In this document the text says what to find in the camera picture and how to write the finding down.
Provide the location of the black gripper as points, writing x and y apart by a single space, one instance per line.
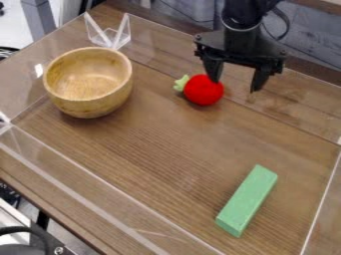
241 48

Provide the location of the brown wooden bowl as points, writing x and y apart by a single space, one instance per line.
88 81

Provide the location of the green rectangular stick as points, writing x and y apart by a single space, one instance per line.
241 207

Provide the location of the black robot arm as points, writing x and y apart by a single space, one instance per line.
242 16

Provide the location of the red plush tomato toy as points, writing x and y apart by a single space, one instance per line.
199 90

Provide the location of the clear acrylic tray walls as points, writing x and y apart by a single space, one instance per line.
136 181

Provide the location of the black table leg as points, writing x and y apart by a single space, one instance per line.
43 220

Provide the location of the grey post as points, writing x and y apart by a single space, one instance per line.
39 16

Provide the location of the black metal bracket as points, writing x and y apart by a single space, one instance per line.
45 242

